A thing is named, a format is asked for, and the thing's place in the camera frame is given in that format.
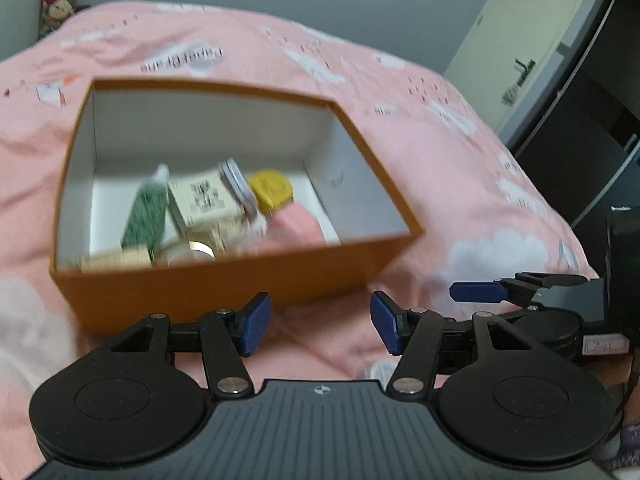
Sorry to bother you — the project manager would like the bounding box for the cream plush toy with face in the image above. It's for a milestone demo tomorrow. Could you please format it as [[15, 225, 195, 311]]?
[[42, 0, 76, 22]]

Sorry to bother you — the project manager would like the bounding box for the orange cardboard box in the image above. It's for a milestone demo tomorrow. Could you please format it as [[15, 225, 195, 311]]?
[[49, 77, 427, 336]]

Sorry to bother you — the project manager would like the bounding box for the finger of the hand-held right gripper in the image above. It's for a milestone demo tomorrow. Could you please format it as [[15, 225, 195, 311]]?
[[515, 272, 588, 289], [449, 280, 543, 306]]

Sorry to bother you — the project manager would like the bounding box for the dark wardrobe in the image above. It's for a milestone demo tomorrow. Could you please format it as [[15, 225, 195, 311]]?
[[500, 0, 640, 241]]

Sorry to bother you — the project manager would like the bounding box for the pink soft item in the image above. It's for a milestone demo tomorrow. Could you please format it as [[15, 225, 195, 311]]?
[[262, 207, 328, 250]]

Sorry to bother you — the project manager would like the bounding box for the yellow round container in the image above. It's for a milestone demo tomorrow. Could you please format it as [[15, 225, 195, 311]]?
[[247, 170, 294, 217]]

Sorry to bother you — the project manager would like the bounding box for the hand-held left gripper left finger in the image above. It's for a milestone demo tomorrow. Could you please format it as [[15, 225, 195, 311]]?
[[109, 291, 273, 397]]

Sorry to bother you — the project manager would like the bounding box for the green tube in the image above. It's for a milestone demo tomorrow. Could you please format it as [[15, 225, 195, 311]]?
[[121, 164, 171, 251]]

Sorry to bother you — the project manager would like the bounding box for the white door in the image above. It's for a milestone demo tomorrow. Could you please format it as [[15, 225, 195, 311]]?
[[442, 0, 596, 136]]

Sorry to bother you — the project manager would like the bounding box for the pink printed blanket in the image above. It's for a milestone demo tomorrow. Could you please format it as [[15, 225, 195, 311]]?
[[0, 1, 603, 401]]

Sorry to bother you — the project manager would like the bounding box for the round silver metal tin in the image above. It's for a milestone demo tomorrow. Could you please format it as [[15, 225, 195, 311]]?
[[218, 159, 261, 218]]

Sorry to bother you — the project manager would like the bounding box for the small gold box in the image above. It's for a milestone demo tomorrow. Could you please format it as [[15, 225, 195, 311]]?
[[80, 245, 152, 272]]

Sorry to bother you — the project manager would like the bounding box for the cream printed carton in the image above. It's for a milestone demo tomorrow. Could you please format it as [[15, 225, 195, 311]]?
[[167, 167, 246, 233]]

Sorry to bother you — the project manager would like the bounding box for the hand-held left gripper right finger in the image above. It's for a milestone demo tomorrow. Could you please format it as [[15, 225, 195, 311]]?
[[370, 290, 546, 395]]

